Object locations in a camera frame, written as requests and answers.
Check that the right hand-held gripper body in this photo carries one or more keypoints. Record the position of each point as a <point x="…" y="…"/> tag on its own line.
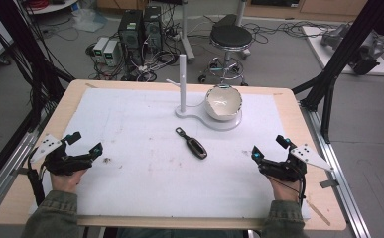
<point x="288" y="168"/>

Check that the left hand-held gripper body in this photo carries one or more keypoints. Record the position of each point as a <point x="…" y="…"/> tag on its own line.
<point x="62" y="163"/>

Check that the dark car key fob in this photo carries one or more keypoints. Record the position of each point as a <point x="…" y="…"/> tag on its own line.
<point x="194" y="146"/>

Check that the person's left hand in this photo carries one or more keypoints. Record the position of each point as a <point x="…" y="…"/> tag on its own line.
<point x="67" y="181"/>

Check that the person's right hand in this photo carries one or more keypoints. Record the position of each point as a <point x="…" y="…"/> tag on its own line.
<point x="283" y="191"/>

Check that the grey tape strip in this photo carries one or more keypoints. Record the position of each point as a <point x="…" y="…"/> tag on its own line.
<point x="20" y="171"/>
<point x="329" y="183"/>

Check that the thin wooden stick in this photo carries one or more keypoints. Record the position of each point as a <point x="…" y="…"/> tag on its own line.
<point x="318" y="213"/>

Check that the white table mat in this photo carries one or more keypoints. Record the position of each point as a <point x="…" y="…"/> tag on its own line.
<point x="153" y="172"/>

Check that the white ceramic bowl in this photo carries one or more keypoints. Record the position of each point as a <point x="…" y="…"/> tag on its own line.
<point x="223" y="102"/>

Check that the wooden table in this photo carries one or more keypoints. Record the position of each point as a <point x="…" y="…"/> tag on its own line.
<point x="11" y="205"/>

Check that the white stand with pole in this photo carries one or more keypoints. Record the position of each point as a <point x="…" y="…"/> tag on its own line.
<point x="201" y="115"/>

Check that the white power supply unit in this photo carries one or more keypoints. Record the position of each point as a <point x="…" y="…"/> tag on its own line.
<point x="100" y="49"/>
<point x="111" y="53"/>

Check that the white floor board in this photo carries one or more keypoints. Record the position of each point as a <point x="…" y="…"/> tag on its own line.
<point x="318" y="53"/>

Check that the black computer tower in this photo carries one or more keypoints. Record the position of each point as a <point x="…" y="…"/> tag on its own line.
<point x="131" y="36"/>
<point x="153" y="28"/>

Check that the black round stool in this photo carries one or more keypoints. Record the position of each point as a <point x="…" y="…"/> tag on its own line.
<point x="230" y="36"/>

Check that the clear plastic bag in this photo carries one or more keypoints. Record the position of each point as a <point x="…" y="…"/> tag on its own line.
<point x="88" y="20"/>

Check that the grey machine on board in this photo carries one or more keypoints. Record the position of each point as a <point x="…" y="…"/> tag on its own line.
<point x="368" y="49"/>

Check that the round white table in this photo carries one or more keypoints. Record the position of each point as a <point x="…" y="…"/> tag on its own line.
<point x="52" y="7"/>

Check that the grey metal stand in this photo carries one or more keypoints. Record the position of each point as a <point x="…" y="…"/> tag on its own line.
<point x="185" y="33"/>

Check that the aluminium rail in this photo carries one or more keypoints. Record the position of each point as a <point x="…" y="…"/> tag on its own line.
<point x="341" y="185"/>
<point x="4" y="175"/>

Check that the black metal frame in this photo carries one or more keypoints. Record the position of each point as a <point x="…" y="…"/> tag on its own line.
<point x="21" y="49"/>
<point x="341" y="56"/>

